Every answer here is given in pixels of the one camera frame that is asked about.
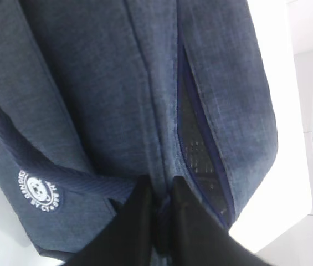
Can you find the navy blue fabric lunch bag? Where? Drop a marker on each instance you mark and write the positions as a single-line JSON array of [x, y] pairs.
[[95, 95]]

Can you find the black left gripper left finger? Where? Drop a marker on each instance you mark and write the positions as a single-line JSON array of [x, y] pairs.
[[127, 238]]

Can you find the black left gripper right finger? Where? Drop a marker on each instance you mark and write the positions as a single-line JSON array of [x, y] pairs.
[[199, 240]]

